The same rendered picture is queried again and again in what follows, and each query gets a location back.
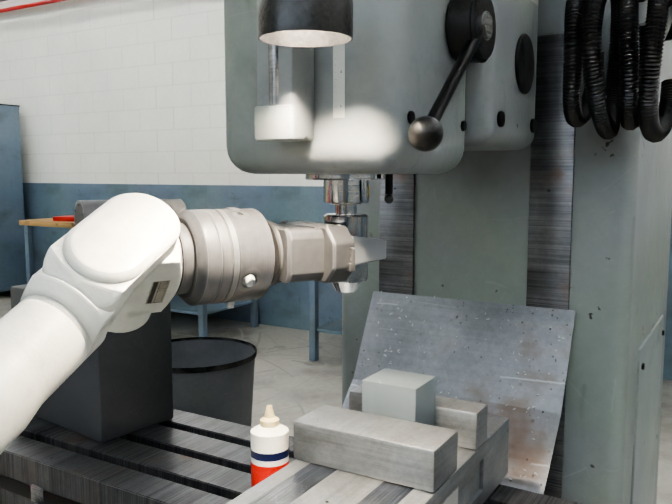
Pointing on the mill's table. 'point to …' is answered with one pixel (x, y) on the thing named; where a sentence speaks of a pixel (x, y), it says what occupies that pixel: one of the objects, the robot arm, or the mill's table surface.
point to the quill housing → (353, 94)
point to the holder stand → (116, 382)
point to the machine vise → (473, 461)
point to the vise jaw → (377, 446)
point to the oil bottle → (268, 447)
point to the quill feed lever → (486, 23)
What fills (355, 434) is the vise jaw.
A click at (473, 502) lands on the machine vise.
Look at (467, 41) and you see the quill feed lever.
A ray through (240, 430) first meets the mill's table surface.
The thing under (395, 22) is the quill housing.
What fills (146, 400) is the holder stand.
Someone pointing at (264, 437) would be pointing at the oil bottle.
